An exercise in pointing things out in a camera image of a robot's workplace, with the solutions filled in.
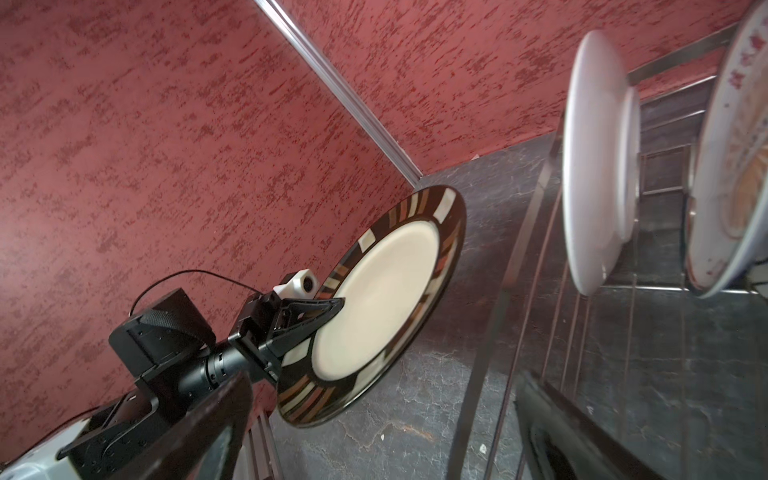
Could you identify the plain white plate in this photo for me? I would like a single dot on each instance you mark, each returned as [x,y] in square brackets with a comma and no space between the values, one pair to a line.
[601,143]

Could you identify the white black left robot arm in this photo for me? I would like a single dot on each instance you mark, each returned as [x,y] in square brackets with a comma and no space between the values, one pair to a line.
[177,365]

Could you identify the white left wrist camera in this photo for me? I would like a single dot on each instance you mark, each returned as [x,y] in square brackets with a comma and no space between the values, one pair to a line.
[302,284]

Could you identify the white plate red flowers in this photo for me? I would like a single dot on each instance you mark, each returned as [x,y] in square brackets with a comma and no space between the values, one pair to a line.
[727,210]

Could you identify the metal wire dish rack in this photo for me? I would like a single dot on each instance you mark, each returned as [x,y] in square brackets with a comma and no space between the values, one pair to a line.
[629,339]

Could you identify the brown striped rim plate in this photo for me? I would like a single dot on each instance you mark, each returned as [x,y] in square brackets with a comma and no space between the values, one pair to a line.
[379,296]

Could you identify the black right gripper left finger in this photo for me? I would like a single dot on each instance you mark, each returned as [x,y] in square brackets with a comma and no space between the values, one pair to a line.
[205,444]

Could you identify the aluminium corner post left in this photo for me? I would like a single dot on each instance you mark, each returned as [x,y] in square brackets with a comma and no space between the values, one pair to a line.
[341,89]

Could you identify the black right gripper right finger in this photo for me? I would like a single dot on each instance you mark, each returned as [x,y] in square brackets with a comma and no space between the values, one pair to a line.
[561,442]

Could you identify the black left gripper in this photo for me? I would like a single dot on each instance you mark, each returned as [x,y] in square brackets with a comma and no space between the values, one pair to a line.
[268,327]

